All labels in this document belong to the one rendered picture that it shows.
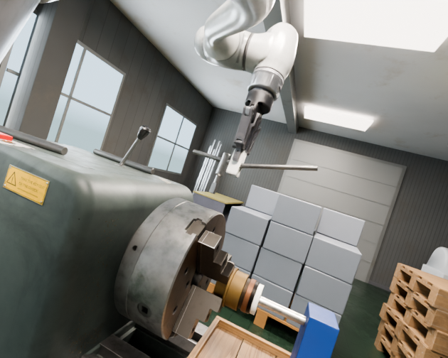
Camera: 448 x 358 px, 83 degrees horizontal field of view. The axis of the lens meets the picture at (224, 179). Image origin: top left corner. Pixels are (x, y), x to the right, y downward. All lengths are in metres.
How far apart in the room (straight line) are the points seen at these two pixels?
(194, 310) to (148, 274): 0.16
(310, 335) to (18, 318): 0.55
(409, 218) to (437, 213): 0.54
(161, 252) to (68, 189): 0.21
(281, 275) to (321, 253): 0.44
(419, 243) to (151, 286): 6.75
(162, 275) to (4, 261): 0.29
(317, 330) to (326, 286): 2.09
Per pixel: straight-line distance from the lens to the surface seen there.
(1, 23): 0.28
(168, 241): 0.55
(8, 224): 0.63
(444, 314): 2.96
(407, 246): 7.01
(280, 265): 2.71
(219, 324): 0.89
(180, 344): 0.83
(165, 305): 0.55
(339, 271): 2.68
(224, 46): 0.74
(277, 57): 0.75
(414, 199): 6.99
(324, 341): 0.63
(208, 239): 0.56
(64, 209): 0.52
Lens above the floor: 1.33
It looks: 1 degrees down
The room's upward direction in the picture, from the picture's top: 18 degrees clockwise
